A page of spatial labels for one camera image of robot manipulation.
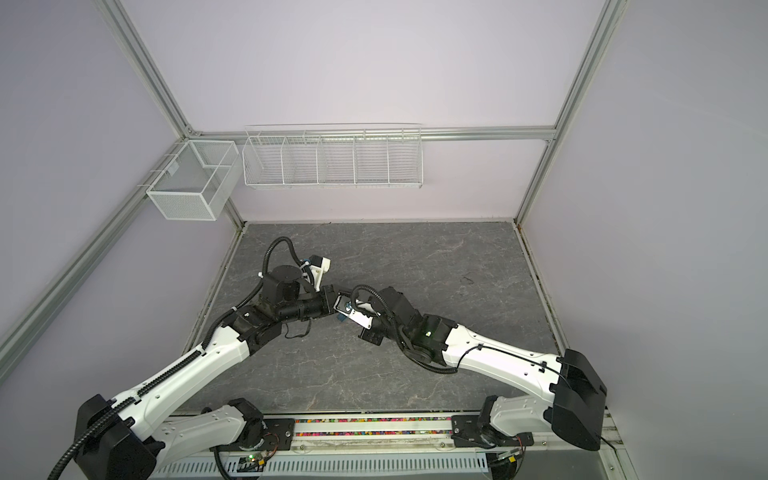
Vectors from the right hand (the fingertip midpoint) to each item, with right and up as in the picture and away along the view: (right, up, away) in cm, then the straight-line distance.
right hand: (357, 310), depth 73 cm
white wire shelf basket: (-9, +47, +25) cm, 54 cm away
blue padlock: (-5, -3, +5) cm, 7 cm away
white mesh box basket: (-57, +39, +26) cm, 74 cm away
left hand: (0, +3, -1) cm, 3 cm away
